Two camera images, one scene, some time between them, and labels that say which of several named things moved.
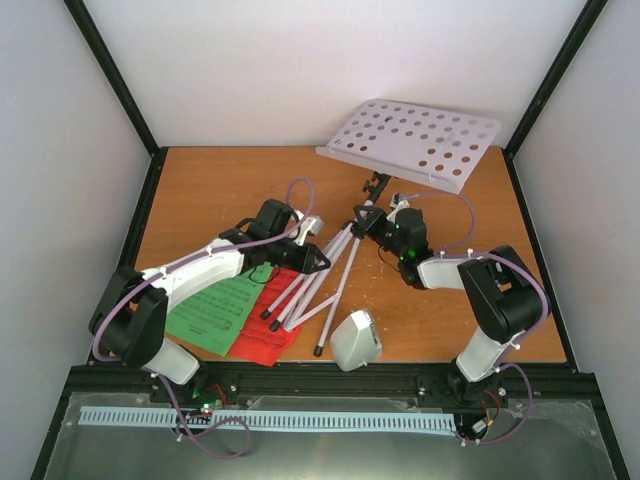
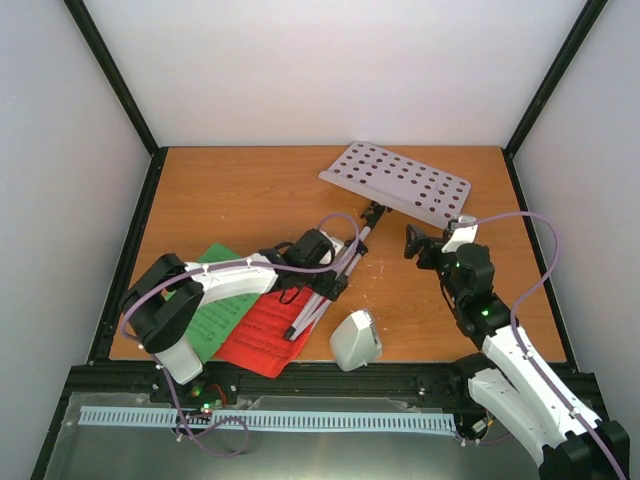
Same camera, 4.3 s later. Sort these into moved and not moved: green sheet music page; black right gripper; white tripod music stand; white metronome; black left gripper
Moved: black left gripper; white tripod music stand; black right gripper
Not moved: green sheet music page; white metronome
